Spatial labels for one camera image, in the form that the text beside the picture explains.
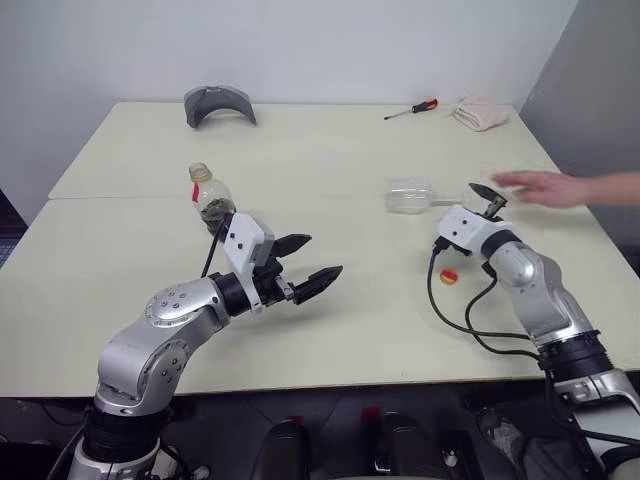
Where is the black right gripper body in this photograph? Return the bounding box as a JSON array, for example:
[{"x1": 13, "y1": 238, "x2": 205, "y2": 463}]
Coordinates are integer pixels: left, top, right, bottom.
[{"x1": 480, "y1": 198, "x2": 509, "y2": 221}]

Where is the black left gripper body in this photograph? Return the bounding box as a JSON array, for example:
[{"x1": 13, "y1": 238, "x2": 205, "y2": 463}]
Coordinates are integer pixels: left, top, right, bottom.
[{"x1": 252, "y1": 257, "x2": 301, "y2": 307}]

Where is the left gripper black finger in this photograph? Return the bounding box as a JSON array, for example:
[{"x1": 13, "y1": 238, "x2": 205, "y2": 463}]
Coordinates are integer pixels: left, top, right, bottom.
[
  {"x1": 272, "y1": 232, "x2": 314, "y2": 260},
  {"x1": 294, "y1": 265, "x2": 345, "y2": 305}
]

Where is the clear wine glass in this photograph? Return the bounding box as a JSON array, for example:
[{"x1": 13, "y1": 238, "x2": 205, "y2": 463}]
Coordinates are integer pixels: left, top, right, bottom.
[{"x1": 383, "y1": 177, "x2": 484, "y2": 216}]

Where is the clear plastic drink bottle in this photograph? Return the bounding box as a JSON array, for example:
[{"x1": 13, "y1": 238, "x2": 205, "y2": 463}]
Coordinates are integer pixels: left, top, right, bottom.
[{"x1": 187, "y1": 161, "x2": 239, "y2": 239}]

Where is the person's bare hand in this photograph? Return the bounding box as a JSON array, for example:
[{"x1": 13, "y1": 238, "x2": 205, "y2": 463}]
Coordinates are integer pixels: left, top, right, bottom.
[{"x1": 492, "y1": 170, "x2": 589, "y2": 209}]

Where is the folded pink towel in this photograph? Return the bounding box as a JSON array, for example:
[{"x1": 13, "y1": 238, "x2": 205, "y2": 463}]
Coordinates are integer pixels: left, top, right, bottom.
[{"x1": 453, "y1": 95, "x2": 511, "y2": 133}]

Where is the red and black screwdriver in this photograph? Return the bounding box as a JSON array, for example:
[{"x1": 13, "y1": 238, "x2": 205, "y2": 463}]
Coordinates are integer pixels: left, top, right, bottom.
[{"x1": 383, "y1": 98, "x2": 440, "y2": 121}]

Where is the dark rounded shape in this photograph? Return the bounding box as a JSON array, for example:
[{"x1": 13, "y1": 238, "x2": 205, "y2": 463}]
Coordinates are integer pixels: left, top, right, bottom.
[
  {"x1": 362, "y1": 407, "x2": 436, "y2": 480},
  {"x1": 249, "y1": 414, "x2": 314, "y2": 480}
]

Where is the grey baseball cap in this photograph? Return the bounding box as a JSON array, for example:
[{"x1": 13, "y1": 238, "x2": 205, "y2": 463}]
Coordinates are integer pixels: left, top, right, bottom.
[{"x1": 183, "y1": 85, "x2": 258, "y2": 129}]

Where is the small black device white spot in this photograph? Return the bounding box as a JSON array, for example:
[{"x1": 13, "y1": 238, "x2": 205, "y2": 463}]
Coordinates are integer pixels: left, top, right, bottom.
[{"x1": 438, "y1": 432, "x2": 469, "y2": 471}]

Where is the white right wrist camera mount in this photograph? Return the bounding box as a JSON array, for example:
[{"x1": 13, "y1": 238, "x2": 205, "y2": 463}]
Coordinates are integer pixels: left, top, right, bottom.
[{"x1": 432, "y1": 203, "x2": 511, "y2": 259}]

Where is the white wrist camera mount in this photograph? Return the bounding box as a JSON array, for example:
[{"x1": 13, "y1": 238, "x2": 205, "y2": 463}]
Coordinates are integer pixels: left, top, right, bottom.
[
  {"x1": 221, "y1": 212, "x2": 276, "y2": 315},
  {"x1": 432, "y1": 203, "x2": 511, "y2": 259}
]

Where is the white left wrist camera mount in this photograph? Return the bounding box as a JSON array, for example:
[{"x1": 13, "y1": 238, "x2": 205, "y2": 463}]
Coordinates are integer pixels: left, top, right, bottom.
[{"x1": 221, "y1": 212, "x2": 276, "y2": 315}]

